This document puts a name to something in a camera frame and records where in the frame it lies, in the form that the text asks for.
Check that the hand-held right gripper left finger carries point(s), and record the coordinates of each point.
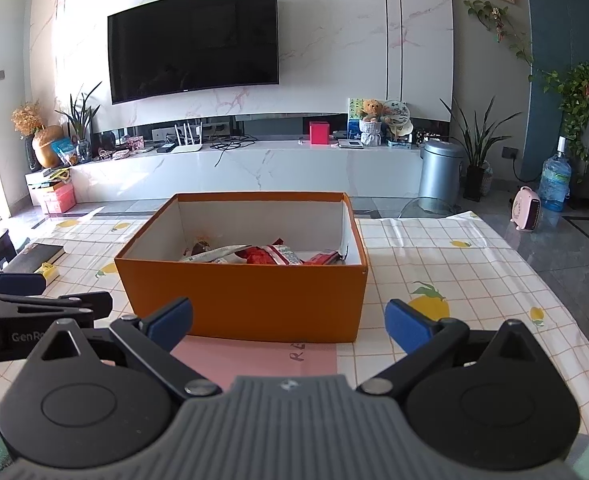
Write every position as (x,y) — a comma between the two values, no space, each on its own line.
(169,320)

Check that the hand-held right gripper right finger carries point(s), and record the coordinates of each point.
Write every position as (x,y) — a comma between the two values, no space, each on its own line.
(404,322)

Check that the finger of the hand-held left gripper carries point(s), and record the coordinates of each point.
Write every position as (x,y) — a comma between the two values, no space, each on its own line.
(89,304)
(22,283)

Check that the orange cardboard box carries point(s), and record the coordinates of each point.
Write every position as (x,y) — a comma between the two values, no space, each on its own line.
(239,300)

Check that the brown cake clear packet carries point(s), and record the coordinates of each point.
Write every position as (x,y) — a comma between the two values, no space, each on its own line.
(199,249)

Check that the silver yellow chip packet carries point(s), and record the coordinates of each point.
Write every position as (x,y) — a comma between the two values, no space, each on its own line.
(217,254)

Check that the red wafer bar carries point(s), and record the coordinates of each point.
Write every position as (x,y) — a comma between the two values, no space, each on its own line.
(322,259)

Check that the red white snack packet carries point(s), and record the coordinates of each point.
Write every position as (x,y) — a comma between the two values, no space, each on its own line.
(272,255)

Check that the black hardcover book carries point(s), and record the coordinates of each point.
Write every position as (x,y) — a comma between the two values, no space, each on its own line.
(34,256)

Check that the yellow duck print box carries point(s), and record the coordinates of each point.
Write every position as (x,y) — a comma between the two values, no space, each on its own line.
(49,270)

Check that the pink cardboard box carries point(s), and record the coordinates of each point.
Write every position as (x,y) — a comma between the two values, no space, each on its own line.
(57,195)

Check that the pink table mat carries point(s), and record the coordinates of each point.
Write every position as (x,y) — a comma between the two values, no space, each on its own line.
(259,357)

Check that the clear glass chair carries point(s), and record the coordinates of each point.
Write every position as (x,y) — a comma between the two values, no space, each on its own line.
(424,207)

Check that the brown gourd ornament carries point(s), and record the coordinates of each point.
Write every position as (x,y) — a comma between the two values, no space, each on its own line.
(48,147)

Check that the silver trash can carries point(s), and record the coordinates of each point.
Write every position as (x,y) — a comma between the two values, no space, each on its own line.
(441,170)

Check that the dried flowers in vase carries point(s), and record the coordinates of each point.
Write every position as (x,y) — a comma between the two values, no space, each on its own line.
(27,120)

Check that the pink fan heater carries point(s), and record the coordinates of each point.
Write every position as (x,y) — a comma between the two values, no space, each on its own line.
(524,207)

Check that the potted orchid plant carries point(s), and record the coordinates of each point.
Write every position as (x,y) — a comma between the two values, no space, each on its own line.
(82,120)

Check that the white router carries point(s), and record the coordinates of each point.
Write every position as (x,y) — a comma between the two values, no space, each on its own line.
(188,142)

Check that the white marble television cabinet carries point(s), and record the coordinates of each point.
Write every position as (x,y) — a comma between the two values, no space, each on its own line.
(274,170)

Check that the flat grey scale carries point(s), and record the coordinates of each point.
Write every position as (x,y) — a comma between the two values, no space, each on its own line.
(350,143)

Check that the potted snake plant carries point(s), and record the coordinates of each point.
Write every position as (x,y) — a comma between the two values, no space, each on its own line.
(477,150)

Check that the teddy bear bouquet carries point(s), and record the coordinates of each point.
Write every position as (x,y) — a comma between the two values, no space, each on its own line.
(371,122)

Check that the round painted fan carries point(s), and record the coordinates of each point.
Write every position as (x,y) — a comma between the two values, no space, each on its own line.
(397,115)

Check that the red square box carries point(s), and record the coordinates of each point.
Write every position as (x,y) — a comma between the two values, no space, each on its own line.
(319,132)

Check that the blue water jug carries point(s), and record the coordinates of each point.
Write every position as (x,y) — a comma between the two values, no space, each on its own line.
(554,177)

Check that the painted picture card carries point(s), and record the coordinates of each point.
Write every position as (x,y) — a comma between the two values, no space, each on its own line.
(353,120)

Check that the hanging vine plant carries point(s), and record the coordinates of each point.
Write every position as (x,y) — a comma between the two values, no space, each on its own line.
(574,90)

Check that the dark wall outlet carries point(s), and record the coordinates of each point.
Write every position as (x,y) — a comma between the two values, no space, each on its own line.
(509,152)

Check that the black wall television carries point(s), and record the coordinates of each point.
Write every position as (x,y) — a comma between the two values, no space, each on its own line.
(189,45)

